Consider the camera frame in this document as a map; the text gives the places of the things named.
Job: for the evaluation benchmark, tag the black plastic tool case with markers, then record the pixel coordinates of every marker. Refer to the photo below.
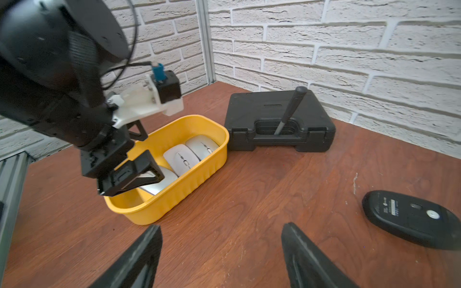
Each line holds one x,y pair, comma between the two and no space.
279,118

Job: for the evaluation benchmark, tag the white mouse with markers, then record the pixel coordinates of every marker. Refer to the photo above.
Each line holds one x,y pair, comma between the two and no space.
154,189
181,159

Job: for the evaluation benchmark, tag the aluminium corner post left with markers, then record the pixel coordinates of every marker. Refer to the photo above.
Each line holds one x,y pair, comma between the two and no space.
206,39

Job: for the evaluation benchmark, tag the aluminium front rail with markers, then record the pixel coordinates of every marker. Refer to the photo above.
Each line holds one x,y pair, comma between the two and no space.
13,174

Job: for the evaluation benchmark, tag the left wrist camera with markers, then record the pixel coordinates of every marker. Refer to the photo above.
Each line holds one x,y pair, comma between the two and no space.
158,92

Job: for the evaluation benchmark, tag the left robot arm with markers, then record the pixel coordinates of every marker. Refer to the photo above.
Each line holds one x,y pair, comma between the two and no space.
53,56

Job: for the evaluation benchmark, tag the black mouse upside down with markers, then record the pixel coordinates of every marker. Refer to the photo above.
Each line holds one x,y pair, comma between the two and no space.
416,220

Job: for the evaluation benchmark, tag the yellow plastic storage box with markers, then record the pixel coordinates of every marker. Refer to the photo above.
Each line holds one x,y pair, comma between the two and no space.
142,208

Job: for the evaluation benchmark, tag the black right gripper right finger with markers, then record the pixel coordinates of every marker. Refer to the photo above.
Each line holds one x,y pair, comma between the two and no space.
307,265

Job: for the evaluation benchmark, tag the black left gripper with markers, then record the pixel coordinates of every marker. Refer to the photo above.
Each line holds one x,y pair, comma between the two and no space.
101,160

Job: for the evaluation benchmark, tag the silver mouse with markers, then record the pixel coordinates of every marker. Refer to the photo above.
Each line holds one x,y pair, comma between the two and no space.
202,146

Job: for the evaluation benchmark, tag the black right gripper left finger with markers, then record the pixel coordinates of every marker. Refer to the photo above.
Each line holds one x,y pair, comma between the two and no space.
137,266

